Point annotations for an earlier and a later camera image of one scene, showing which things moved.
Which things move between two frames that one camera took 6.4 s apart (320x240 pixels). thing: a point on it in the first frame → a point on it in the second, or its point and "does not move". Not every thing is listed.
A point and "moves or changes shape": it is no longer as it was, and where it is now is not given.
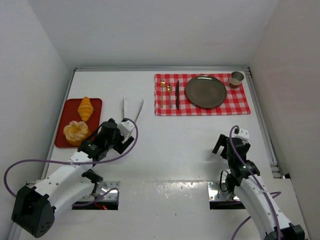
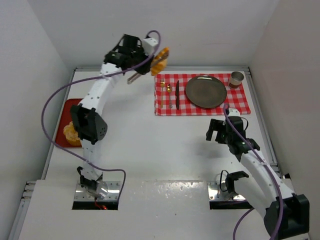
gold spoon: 169,89 does not move
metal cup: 236,79 does not move
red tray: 71,113 does not move
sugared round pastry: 76,132 does not move
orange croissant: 85,109 moves or changes shape
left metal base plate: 102,187 does not move
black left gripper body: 123,144 → 146,66
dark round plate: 206,91 does not move
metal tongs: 123,117 → 137,75
